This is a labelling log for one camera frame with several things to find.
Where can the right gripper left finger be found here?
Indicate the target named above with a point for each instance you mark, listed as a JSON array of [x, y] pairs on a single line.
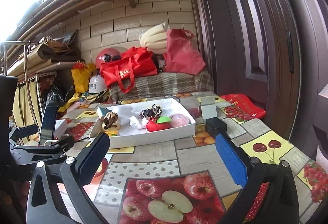
[[45, 204]]

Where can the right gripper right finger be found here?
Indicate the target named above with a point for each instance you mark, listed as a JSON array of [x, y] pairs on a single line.
[[280, 202]]

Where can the teal covered sponge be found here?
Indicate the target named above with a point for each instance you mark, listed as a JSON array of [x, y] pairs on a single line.
[[102, 112]]

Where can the pink plush toy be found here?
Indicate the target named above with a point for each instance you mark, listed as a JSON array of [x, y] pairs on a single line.
[[178, 120]]

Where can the red plush apple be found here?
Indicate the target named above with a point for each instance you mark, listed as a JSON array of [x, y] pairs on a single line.
[[158, 124]]

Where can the zebra print scrunchie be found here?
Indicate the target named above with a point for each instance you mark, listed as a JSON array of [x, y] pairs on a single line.
[[151, 113]]

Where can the smartphone on stand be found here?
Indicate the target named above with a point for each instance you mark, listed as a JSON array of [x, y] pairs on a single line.
[[48, 124]]

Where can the metal shelf rack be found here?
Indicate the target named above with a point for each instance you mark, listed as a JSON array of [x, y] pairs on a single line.
[[27, 70]]

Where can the red plastic bag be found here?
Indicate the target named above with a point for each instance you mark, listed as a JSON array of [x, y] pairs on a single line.
[[242, 108]]

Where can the black power adapter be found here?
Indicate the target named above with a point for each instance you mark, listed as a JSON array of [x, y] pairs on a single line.
[[215, 126]]

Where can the yellow gift bag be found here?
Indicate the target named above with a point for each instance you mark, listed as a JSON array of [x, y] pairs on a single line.
[[82, 74]]

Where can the white helmet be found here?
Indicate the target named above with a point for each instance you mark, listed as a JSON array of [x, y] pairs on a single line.
[[97, 84]]

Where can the white cardboard box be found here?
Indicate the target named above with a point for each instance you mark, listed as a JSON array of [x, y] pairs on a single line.
[[128, 136]]

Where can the small white card stand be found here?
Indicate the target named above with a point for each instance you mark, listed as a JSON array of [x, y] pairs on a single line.
[[208, 107]]

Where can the red helmet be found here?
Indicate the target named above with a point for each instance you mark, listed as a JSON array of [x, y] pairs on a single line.
[[107, 55]]

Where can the red tote bag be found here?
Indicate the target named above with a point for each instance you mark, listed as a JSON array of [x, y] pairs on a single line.
[[135, 62]]

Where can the plaid covered bench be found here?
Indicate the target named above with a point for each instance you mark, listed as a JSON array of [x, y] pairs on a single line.
[[164, 84]]

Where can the dark red cloth bag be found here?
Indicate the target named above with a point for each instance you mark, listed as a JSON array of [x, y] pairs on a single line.
[[181, 55]]

